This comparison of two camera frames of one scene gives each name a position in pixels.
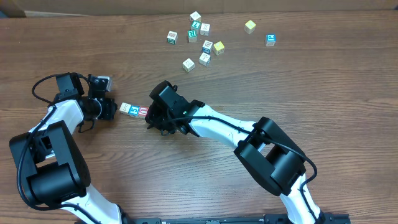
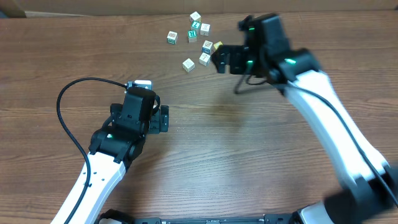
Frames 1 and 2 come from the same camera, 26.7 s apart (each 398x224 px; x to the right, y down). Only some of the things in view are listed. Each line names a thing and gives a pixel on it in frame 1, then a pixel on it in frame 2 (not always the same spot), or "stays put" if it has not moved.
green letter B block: [172, 37] stays put
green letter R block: [192, 35] stays put
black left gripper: [108, 105] -> [159, 120]
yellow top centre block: [219, 48] stays put
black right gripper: [152, 118] -> [236, 54]
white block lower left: [188, 65] stays put
